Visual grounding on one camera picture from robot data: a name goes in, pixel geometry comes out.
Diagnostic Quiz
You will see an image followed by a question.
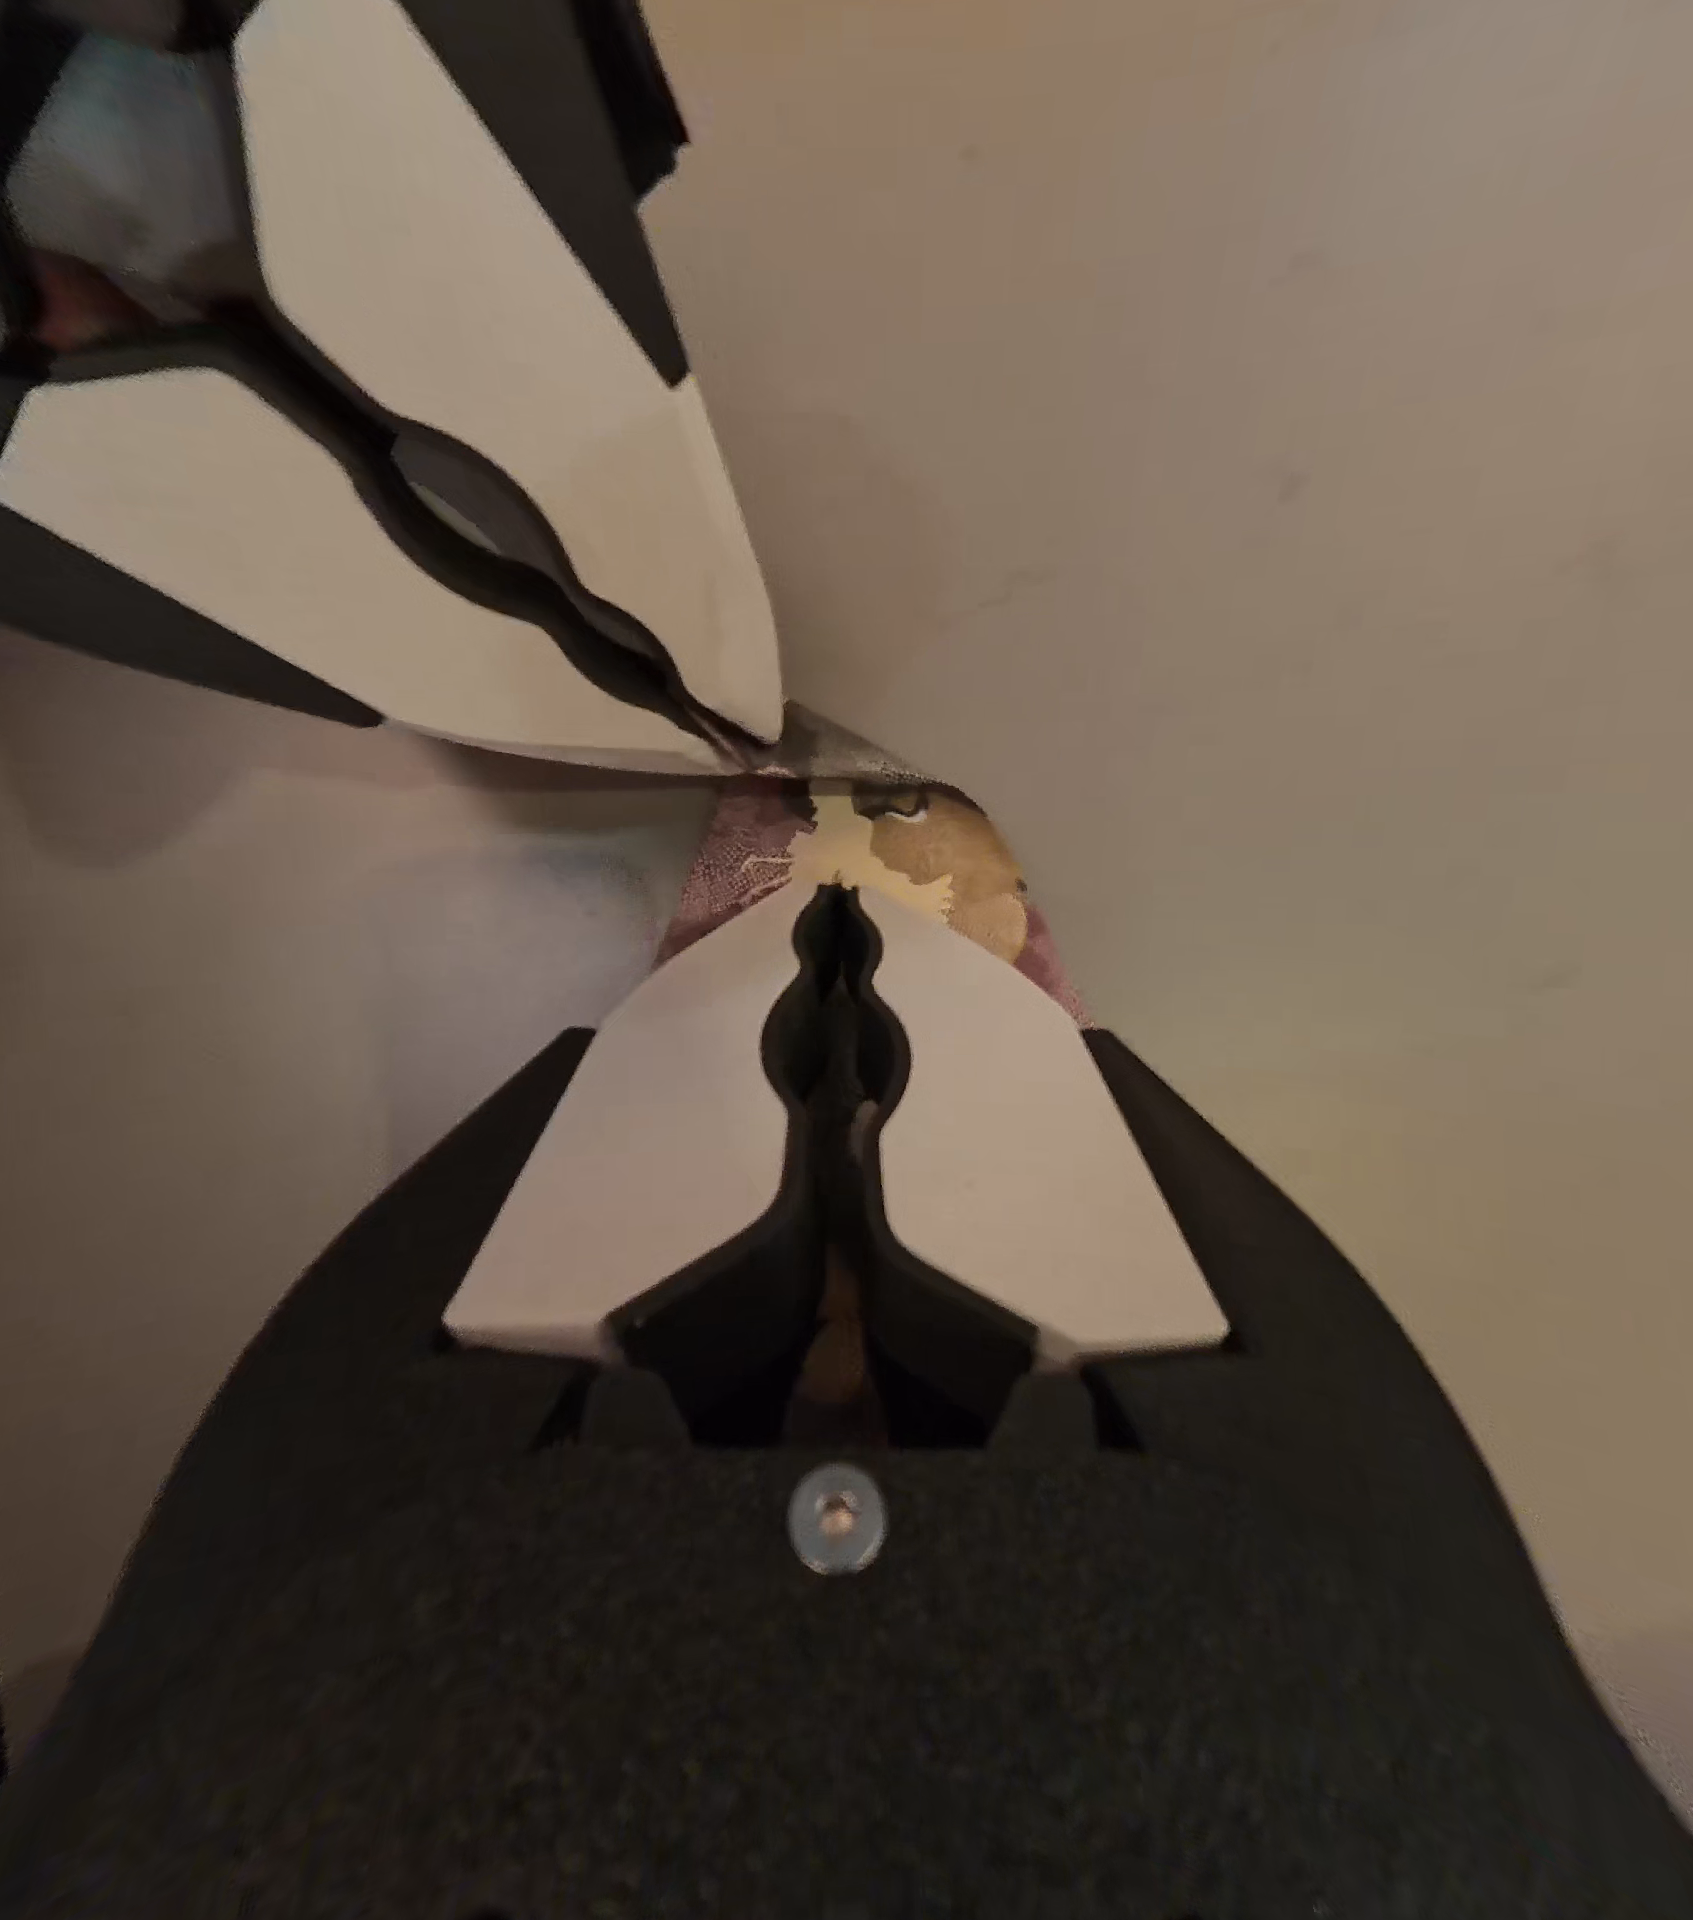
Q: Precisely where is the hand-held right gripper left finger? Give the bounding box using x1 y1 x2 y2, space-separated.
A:
441 882 845 1449

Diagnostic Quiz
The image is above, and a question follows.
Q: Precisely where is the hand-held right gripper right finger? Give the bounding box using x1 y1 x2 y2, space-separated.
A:
847 882 1233 1452

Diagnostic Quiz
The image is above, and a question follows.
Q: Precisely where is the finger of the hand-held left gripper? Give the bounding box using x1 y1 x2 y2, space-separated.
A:
0 336 746 778
230 0 789 744

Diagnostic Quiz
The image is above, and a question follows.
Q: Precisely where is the crane patterned origami paper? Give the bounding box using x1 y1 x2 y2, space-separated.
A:
650 711 1082 1031

